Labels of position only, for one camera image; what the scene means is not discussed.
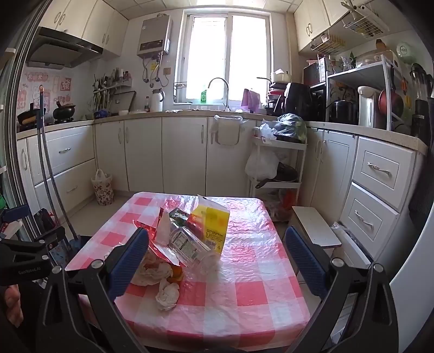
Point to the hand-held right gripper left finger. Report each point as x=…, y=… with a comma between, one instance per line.
x=130, y=261

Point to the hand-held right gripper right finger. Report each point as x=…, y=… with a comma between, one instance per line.
x=303, y=261

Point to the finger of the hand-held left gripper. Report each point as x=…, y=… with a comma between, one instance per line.
x=51, y=242

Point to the large white tissue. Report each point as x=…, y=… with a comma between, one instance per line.
x=152, y=271

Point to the red foil wrapper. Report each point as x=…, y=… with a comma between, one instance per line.
x=151, y=236

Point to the white paper towel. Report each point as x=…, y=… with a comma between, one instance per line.
x=164, y=230

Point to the small white tissue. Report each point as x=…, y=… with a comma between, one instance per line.
x=168, y=293

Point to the clear plastic bottle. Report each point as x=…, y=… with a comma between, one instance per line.
x=184, y=244

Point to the yellow snack packet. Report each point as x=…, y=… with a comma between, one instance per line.
x=217, y=224

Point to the person's left hand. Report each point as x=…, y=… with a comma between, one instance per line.
x=14, y=305

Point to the flowered blue bag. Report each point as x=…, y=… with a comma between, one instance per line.
x=61, y=254

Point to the dark blue dustpan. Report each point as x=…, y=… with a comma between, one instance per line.
x=75, y=242

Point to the white wooden stool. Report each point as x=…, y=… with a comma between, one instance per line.
x=315, y=225

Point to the pink checkered plastic tablecloth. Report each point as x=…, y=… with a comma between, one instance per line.
x=257, y=244

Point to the clear plastic bag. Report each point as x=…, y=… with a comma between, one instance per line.
x=342, y=229

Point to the red plastic bag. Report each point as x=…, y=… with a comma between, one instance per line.
x=286, y=200

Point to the flowered wastebasket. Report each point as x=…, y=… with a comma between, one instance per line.
x=103, y=191

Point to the black frying pan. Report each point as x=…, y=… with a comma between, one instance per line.
x=286, y=173

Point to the large white plastic bag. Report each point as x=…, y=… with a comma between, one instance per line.
x=261, y=164

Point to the white utility cart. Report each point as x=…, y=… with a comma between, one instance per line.
x=286, y=144

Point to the white base kitchen cabinets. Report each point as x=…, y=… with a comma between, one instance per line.
x=183, y=152

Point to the black wok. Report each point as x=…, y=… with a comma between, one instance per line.
x=30, y=118

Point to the black cooking pot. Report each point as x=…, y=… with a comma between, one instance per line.
x=64, y=111

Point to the small white plastic bag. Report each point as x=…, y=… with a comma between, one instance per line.
x=268, y=130

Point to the dark bag of vegetables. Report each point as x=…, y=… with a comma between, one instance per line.
x=290, y=125

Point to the white hanging cabinet bin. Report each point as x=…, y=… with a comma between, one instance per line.
x=227, y=130

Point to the black rice cooker pot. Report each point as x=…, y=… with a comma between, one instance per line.
x=342, y=112

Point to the white thermos jug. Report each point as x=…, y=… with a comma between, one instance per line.
x=157, y=101

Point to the stack of cooking pots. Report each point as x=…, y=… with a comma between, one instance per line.
x=273, y=101

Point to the black air fryer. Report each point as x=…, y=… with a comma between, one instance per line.
x=295, y=98

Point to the white electric kettle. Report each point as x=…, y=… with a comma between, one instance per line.
x=368, y=108

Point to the purple cloth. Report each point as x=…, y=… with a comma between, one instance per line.
x=250, y=100

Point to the green dish soap bottle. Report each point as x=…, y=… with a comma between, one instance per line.
x=203, y=97

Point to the chrome faucet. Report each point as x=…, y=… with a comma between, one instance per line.
x=227, y=98

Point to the red pan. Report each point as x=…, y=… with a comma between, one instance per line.
x=390, y=101

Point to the microwave oven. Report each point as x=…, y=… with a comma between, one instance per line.
x=317, y=73

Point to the black blender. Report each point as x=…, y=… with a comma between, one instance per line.
x=420, y=112

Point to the grey range hood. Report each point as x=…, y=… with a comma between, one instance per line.
x=57, y=51

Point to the white shelf rack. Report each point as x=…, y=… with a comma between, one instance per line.
x=359, y=71

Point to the kitchen window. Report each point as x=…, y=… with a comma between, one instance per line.
x=210, y=57

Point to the grey water heater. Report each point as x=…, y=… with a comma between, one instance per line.
x=154, y=35

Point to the pink wall sticker sheet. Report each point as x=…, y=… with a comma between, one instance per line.
x=34, y=91

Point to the wall utensil rack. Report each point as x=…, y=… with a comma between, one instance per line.
x=112, y=90

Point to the white wall kitchen cabinets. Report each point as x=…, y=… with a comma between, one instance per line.
x=95, y=23
x=315, y=20

